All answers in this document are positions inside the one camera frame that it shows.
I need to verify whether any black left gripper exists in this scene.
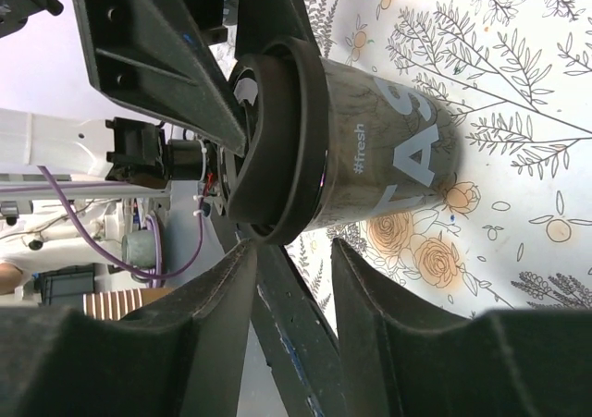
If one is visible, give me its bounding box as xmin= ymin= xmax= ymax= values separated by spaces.
xmin=73 ymin=0 xmax=246 ymax=204

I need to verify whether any black table edge rail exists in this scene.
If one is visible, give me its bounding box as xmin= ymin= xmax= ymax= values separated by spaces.
xmin=251 ymin=244 xmax=348 ymax=416

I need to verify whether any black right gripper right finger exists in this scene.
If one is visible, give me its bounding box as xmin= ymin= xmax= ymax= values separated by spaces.
xmin=331 ymin=239 xmax=591 ymax=416

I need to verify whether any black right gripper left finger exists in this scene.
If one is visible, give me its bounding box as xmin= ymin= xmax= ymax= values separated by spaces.
xmin=1 ymin=239 xmax=257 ymax=416

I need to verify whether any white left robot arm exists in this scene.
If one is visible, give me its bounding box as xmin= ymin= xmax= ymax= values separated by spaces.
xmin=1 ymin=0 xmax=327 ymax=221

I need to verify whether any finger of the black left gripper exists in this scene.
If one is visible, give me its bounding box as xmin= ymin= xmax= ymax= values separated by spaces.
xmin=234 ymin=0 xmax=321 ymax=59

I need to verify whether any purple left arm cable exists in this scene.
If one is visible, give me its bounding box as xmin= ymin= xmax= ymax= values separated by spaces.
xmin=0 ymin=165 xmax=207 ymax=282

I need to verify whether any black plastic cup lid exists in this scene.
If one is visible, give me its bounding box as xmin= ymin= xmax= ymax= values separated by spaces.
xmin=218 ymin=36 xmax=328 ymax=245

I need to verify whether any black printed coffee cup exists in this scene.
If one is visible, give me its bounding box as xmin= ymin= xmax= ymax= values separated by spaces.
xmin=307 ymin=59 xmax=462 ymax=229

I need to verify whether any floral patterned table mat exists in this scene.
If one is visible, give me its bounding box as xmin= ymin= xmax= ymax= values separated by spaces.
xmin=288 ymin=0 xmax=591 ymax=321

